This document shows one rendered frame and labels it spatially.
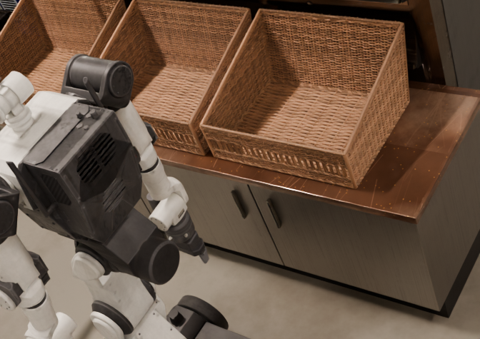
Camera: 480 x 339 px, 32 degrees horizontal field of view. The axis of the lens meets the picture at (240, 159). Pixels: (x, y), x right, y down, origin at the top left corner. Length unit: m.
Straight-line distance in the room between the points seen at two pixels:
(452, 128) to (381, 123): 0.22
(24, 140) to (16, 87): 0.12
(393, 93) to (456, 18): 0.34
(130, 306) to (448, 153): 1.05
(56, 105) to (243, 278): 1.46
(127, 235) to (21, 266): 0.27
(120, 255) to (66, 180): 0.33
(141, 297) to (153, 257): 0.43
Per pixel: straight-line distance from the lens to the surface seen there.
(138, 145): 2.20
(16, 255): 2.00
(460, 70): 2.94
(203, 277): 3.32
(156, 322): 2.61
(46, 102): 2.03
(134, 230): 2.12
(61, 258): 3.72
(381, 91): 2.62
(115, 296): 2.39
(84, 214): 1.91
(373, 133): 2.63
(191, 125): 2.80
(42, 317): 2.18
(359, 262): 2.82
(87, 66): 2.07
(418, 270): 2.70
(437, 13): 2.71
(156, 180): 2.31
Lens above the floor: 2.44
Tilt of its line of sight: 41 degrees down
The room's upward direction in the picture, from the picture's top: 24 degrees counter-clockwise
